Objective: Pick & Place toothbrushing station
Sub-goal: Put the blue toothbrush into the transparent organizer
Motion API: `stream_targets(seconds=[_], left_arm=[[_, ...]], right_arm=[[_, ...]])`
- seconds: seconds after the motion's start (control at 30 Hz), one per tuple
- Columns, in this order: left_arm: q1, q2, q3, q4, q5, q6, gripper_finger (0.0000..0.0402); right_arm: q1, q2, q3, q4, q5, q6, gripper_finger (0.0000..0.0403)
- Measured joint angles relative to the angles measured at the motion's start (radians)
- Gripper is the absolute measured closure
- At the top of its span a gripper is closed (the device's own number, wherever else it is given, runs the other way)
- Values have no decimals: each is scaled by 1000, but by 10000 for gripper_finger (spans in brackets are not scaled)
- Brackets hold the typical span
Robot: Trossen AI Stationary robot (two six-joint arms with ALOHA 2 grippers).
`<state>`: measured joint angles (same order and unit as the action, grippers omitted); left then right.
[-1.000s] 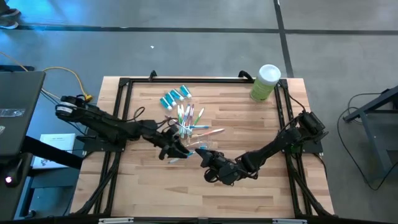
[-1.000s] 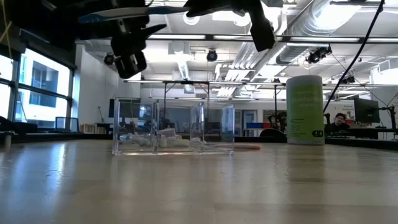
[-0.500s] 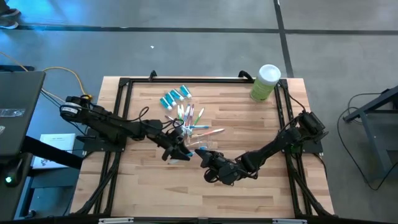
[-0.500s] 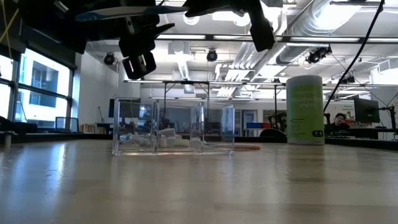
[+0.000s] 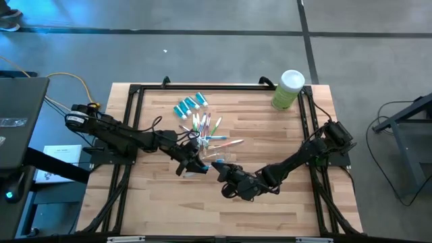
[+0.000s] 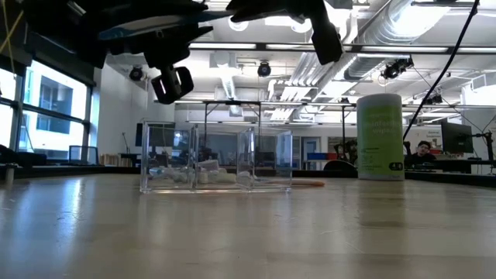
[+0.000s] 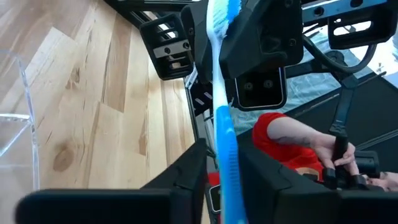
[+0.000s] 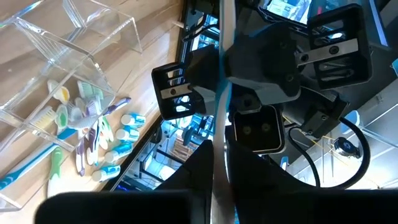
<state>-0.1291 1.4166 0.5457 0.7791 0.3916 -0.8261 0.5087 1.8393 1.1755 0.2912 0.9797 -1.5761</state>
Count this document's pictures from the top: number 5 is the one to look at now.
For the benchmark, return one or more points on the purple bristled white toothbrush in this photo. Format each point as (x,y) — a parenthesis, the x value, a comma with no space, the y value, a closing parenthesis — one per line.
(208,123)

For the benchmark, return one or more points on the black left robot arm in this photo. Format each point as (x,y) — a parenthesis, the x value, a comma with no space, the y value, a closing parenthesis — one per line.
(114,135)

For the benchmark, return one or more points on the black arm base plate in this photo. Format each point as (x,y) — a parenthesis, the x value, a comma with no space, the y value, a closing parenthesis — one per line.
(337,158)
(101,157)

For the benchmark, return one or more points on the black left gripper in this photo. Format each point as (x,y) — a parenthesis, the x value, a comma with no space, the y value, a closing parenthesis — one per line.
(187,152)

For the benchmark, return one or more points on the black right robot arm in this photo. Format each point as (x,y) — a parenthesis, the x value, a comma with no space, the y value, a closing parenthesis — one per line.
(297,158)

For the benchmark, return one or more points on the black side desk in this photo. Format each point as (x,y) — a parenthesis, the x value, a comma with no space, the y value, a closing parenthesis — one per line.
(23,101)

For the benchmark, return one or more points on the colourful toothbrushes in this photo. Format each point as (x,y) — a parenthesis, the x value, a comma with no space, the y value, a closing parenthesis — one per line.
(194,122)

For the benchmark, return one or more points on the silver metal bracket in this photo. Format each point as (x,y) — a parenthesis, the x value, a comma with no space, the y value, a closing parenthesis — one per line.
(314,240)
(125,239)

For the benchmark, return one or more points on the green wipes canister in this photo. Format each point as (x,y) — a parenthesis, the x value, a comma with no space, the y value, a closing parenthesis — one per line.
(287,94)

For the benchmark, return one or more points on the dark grey metal stand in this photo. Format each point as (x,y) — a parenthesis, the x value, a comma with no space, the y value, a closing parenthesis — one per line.
(398,116)

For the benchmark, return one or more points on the black device with cyan light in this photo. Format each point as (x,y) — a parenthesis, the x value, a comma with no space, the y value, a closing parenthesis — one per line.
(13,189)

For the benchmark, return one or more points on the white booklet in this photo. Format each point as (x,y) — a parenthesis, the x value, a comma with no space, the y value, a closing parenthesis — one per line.
(64,153)

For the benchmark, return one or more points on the blue bristled white toothbrush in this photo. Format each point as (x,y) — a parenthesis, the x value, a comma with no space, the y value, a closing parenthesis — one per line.
(203,123)

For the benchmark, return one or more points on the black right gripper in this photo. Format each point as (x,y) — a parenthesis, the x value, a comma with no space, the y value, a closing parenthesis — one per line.
(243,184)

